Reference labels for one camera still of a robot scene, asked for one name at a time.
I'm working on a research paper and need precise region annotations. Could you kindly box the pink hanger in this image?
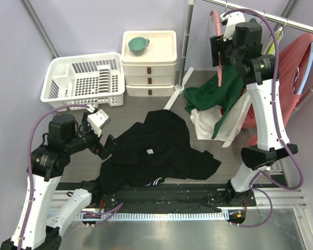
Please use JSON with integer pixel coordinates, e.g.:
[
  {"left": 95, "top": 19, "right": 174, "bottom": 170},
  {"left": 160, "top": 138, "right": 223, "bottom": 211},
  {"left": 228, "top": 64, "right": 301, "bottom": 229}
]
[{"left": 210, "top": 9, "right": 222, "bottom": 87}]

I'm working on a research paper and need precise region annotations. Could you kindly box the black t shirt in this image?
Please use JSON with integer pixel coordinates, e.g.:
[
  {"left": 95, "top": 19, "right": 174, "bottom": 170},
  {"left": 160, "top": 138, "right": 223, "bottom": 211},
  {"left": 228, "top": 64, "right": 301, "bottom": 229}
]
[{"left": 95, "top": 109, "right": 221, "bottom": 194}]

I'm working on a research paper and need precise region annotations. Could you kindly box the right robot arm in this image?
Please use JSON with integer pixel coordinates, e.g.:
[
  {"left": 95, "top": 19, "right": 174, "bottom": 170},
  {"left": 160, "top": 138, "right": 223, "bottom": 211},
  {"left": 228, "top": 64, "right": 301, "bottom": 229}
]
[{"left": 210, "top": 22, "right": 298, "bottom": 206}]

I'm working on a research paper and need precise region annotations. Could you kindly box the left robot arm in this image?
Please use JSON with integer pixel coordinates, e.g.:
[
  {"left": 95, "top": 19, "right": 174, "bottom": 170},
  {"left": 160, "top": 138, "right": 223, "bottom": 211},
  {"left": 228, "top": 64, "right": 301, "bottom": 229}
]
[{"left": 1, "top": 109, "right": 115, "bottom": 249}]

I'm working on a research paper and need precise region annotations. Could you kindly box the green t shirt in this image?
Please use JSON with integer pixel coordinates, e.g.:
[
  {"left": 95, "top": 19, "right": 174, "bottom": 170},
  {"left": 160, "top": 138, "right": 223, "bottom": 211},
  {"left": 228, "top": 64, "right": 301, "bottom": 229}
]
[{"left": 184, "top": 17, "right": 261, "bottom": 140}]

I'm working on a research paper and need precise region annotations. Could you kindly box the lime green hanger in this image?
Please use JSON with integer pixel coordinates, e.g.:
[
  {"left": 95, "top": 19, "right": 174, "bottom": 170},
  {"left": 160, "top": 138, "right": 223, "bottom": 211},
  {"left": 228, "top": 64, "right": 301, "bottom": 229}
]
[{"left": 264, "top": 19, "right": 287, "bottom": 57}]

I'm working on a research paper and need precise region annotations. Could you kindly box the salmon pink t shirt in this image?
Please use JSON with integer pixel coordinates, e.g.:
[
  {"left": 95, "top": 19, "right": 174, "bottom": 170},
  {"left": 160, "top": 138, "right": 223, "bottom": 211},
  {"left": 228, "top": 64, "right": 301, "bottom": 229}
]
[{"left": 241, "top": 32, "right": 313, "bottom": 146}]

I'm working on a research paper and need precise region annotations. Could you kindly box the white t shirt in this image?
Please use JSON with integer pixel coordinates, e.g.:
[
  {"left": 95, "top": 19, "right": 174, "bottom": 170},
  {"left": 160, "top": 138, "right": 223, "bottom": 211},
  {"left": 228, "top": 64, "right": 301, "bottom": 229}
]
[{"left": 189, "top": 27, "right": 284, "bottom": 148}]

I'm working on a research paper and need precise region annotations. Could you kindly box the light blue hanger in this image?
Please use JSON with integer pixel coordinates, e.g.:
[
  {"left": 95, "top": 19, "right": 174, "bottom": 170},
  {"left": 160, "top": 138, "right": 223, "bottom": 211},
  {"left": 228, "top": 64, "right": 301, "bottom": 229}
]
[{"left": 293, "top": 42, "right": 313, "bottom": 95}]

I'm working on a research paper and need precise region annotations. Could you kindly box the metal clothes rack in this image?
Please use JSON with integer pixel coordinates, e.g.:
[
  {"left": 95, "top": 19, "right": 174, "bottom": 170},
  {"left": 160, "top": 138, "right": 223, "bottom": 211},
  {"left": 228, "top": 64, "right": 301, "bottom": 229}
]
[{"left": 164, "top": 1, "right": 313, "bottom": 110}]

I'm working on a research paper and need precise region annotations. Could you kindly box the white plastic basket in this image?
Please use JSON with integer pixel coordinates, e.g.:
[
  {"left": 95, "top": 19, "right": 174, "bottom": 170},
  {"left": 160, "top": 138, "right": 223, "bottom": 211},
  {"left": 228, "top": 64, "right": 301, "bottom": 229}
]
[{"left": 40, "top": 52, "right": 125, "bottom": 108}]

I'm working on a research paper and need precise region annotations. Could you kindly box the white drawer unit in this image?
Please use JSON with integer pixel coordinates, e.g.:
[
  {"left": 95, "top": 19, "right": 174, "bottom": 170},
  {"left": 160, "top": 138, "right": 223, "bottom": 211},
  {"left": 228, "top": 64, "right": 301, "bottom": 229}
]
[{"left": 121, "top": 30, "right": 177, "bottom": 97}]

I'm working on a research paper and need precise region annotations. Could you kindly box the green cup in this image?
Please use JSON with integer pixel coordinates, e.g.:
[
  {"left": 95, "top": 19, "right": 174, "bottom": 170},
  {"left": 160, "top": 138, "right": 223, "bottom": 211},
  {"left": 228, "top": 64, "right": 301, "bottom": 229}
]
[{"left": 128, "top": 37, "right": 150, "bottom": 56}]

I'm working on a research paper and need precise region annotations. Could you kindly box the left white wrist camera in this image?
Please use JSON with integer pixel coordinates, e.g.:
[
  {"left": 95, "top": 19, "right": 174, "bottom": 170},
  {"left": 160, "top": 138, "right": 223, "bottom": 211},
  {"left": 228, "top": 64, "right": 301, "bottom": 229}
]
[{"left": 87, "top": 105, "right": 111, "bottom": 138}]

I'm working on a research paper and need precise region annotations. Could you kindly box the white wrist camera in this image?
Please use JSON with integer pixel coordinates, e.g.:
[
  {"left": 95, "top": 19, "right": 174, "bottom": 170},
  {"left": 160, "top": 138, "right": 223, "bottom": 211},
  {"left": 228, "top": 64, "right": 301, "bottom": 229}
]
[
  {"left": 220, "top": 11, "right": 245, "bottom": 42},
  {"left": 87, "top": 105, "right": 111, "bottom": 138}
]

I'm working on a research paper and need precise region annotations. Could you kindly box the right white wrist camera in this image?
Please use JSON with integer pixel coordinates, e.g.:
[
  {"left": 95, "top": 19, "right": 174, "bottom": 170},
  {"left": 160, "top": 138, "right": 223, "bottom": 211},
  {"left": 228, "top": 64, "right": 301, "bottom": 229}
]
[{"left": 220, "top": 11, "right": 245, "bottom": 42}]

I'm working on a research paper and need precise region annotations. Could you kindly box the white cable duct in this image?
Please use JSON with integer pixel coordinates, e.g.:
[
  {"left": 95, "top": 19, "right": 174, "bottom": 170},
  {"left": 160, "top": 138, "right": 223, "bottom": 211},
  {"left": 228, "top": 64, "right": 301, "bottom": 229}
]
[{"left": 46, "top": 211, "right": 230, "bottom": 222}]

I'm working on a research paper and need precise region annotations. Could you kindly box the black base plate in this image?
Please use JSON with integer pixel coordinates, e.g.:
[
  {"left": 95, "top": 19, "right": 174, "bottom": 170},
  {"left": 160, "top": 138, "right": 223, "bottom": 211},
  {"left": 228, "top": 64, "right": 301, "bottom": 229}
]
[{"left": 54, "top": 181, "right": 256, "bottom": 213}]

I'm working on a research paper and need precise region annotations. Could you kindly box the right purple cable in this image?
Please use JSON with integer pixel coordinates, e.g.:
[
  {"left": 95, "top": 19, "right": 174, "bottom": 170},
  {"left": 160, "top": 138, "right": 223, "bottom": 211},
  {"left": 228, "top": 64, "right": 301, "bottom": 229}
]
[{"left": 220, "top": 9, "right": 305, "bottom": 229}]

